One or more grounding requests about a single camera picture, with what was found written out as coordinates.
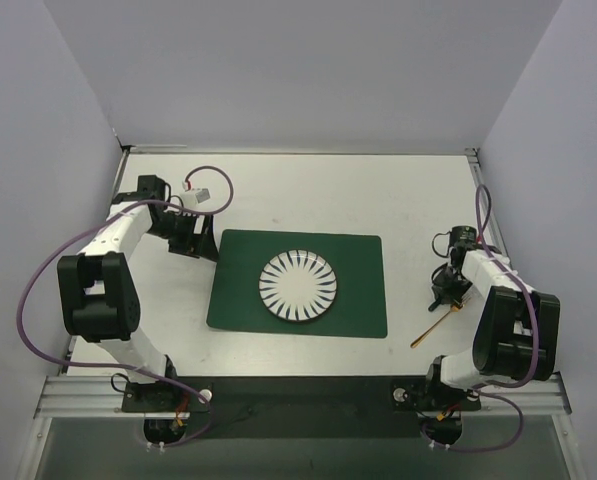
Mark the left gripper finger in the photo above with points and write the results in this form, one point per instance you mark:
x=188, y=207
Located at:
x=182, y=247
x=207, y=248

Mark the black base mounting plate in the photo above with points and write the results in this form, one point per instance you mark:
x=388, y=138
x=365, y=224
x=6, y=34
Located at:
x=303, y=408

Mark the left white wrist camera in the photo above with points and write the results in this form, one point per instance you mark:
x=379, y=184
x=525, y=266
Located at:
x=193, y=196

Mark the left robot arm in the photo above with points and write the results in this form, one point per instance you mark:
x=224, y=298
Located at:
x=99, y=299

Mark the gold fork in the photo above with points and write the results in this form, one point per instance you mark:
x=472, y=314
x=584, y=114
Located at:
x=430, y=330

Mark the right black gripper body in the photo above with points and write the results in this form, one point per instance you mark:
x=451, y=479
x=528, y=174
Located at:
x=444, y=291

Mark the white blue striped plate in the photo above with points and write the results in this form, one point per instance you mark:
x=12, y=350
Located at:
x=297, y=286

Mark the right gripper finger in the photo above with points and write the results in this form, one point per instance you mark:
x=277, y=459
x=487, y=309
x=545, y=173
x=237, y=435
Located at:
x=440, y=300
x=461, y=300

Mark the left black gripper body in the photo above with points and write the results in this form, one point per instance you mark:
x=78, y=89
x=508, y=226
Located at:
x=198, y=236

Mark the aluminium front rail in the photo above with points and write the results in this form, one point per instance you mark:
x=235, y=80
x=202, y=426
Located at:
x=92, y=397

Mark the dark green placemat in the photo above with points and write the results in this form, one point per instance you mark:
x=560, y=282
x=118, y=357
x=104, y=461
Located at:
x=351, y=304

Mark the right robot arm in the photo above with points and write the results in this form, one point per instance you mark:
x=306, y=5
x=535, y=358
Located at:
x=516, y=337

